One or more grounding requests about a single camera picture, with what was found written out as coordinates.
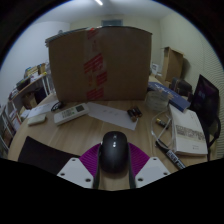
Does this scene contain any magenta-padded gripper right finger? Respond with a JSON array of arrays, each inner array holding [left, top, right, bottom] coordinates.
[[127, 142, 172, 190]]

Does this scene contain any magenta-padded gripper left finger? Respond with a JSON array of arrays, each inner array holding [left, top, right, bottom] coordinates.
[[56, 143, 101, 190]]

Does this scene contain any black computer mouse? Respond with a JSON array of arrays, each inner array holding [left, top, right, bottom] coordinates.
[[98, 130, 131, 175]]

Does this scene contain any black marker pen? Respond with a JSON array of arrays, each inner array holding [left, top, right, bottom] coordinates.
[[154, 139, 187, 171]]

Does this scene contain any black and yellow battery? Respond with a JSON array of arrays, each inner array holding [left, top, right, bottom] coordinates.
[[155, 118, 170, 128]]

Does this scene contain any white book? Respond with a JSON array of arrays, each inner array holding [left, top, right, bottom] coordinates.
[[167, 103, 210, 157]]

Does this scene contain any dark battery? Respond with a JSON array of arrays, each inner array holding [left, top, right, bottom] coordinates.
[[133, 105, 144, 118], [126, 108, 138, 123]]

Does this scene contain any white remote control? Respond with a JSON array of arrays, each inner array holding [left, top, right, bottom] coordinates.
[[53, 102, 91, 127]]

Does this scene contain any small white oblong device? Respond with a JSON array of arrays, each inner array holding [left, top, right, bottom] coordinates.
[[26, 114, 47, 127]]

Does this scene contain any white paper sheet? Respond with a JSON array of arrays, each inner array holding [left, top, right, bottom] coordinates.
[[27, 99, 60, 120], [86, 101, 139, 131]]

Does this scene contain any clear plastic container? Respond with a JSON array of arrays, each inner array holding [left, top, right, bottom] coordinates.
[[144, 90, 171, 112]]

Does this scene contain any blue flat box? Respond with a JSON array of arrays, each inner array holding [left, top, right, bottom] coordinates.
[[147, 81, 192, 113]]

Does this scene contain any white shelf unit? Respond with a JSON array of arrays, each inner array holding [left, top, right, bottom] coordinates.
[[0, 62, 52, 158]]

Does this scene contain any small cardboard box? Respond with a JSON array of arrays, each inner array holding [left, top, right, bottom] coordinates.
[[161, 46, 185, 83]]

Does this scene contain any large cardboard box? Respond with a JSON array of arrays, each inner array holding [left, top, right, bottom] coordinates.
[[44, 25, 154, 103]]

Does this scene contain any white cable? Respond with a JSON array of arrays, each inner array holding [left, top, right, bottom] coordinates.
[[150, 109, 175, 148]]

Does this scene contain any black cable loop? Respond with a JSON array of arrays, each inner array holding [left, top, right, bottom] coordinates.
[[50, 101, 65, 113]]

